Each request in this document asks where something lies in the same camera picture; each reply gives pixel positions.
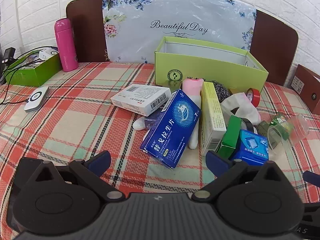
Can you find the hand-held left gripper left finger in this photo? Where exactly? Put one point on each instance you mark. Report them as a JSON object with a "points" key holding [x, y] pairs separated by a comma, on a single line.
{"points": [[99, 160]]}

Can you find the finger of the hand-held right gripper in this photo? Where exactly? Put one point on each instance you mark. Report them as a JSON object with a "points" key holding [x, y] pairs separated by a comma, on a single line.
{"points": [[311, 176]]}

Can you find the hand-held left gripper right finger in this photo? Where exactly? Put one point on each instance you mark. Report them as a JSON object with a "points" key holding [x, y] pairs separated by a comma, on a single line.
{"points": [[217, 161]]}

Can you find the steel wool scourer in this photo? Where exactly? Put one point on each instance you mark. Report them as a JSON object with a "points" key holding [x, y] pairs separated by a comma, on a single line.
{"points": [[221, 90]]}

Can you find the red tape roll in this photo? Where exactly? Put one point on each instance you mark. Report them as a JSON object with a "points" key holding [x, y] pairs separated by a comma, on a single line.
{"points": [[256, 100]]}

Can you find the white medicine box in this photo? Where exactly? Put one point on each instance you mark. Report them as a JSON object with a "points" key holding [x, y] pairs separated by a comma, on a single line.
{"points": [[140, 100]]}

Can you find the white glove with pink cuff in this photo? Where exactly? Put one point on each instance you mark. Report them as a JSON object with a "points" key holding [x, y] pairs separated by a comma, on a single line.
{"points": [[241, 105], [192, 90]]}

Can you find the light green cardboard box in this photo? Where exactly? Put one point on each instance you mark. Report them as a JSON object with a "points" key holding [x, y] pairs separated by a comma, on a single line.
{"points": [[200, 65]]}

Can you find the shiny green box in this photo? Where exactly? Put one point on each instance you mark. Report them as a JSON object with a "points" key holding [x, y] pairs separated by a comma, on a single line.
{"points": [[230, 135]]}

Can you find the small blue box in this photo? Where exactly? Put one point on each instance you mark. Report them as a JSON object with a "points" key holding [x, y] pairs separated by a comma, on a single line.
{"points": [[252, 147]]}

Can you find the plaid blanket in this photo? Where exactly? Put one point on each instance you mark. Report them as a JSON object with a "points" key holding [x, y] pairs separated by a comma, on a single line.
{"points": [[75, 130]]}

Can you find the yellow and white box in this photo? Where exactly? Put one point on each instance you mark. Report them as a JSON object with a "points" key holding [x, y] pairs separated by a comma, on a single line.
{"points": [[212, 115]]}

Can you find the clear plastic cup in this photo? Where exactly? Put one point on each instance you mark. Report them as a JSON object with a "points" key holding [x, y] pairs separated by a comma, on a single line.
{"points": [[295, 130]]}

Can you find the black tape roll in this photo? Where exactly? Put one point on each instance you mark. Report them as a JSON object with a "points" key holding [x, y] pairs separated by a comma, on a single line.
{"points": [[250, 123]]}

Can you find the translucent white oblong case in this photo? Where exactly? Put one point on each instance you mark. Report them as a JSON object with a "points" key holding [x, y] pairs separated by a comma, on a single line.
{"points": [[138, 125]]}

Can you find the blue medicine box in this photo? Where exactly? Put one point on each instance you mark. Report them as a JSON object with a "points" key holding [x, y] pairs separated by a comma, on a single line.
{"points": [[170, 130]]}

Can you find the white flat power bank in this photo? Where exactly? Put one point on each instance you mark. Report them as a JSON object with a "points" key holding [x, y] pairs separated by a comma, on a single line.
{"points": [[36, 99]]}

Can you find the brown cardboard box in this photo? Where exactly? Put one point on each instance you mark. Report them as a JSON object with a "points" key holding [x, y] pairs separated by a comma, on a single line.
{"points": [[306, 85]]}

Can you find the dark green open box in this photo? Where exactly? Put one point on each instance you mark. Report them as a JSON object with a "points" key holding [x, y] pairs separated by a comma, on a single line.
{"points": [[40, 72]]}

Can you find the pink thermos bottle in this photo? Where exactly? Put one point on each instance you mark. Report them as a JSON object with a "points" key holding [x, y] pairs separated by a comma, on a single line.
{"points": [[65, 47]]}

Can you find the brown wooden headboard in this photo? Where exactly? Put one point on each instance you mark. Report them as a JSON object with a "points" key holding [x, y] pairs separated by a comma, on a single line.
{"points": [[85, 30]]}

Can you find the black electronic device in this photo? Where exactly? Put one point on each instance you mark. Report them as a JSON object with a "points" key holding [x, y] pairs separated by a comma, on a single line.
{"points": [[7, 55]]}

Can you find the floral packaged pillow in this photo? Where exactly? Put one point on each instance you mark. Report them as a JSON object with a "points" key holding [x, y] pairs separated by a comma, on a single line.
{"points": [[175, 12]]}

